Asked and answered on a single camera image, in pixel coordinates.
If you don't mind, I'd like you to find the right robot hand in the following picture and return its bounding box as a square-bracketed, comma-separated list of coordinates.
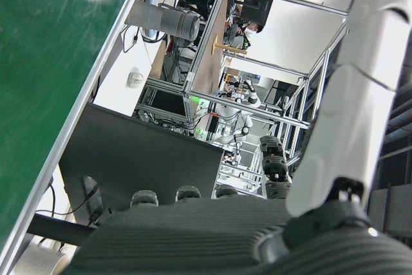
[66, 0, 412, 275]

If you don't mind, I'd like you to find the wooden stand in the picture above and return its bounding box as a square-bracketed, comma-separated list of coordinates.
[211, 34, 249, 59]

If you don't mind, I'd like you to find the black background monitor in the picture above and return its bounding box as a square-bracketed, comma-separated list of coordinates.
[239, 0, 278, 28]

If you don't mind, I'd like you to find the white computer mouse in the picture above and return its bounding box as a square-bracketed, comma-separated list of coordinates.
[126, 67, 145, 90]

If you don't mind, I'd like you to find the brown wooden board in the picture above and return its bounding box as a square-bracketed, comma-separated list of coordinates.
[192, 0, 231, 95]

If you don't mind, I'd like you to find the green conveyor belt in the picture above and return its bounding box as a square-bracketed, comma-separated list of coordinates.
[0, 0, 154, 275]

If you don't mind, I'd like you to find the black flat monitor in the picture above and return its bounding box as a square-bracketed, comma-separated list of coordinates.
[57, 102, 225, 224]

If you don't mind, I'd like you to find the grey drinking bottle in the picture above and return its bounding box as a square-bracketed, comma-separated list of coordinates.
[124, 0, 201, 43]

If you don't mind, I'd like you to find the black monitor stand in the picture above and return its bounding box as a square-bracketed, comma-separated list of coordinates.
[27, 212, 97, 247]

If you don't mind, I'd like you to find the seated person with dark hair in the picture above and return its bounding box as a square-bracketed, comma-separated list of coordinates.
[236, 20, 263, 47]

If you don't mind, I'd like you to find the white mug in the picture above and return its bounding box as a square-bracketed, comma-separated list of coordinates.
[15, 242, 70, 275]

